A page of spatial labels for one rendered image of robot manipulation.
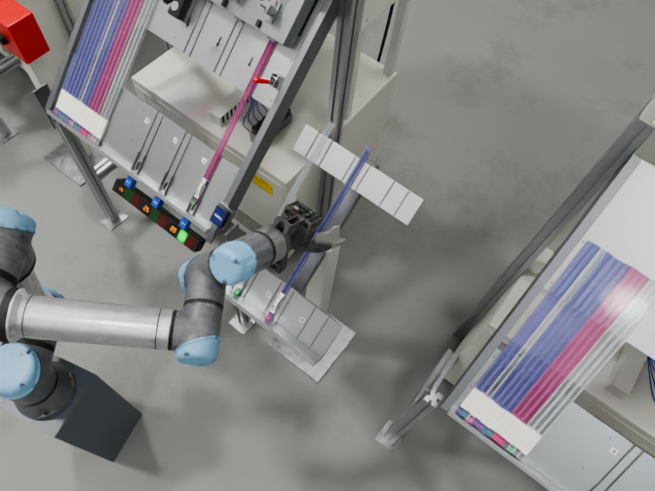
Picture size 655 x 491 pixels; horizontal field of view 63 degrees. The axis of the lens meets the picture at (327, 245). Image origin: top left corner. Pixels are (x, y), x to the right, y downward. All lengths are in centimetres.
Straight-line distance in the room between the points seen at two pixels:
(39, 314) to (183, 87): 117
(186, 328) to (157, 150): 75
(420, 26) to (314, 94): 145
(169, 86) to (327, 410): 130
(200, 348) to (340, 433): 116
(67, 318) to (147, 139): 76
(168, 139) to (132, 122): 13
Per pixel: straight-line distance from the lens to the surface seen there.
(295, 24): 139
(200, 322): 101
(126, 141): 171
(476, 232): 250
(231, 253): 96
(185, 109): 195
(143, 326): 101
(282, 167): 177
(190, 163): 157
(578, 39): 359
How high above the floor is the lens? 204
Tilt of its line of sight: 62 degrees down
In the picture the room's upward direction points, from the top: 9 degrees clockwise
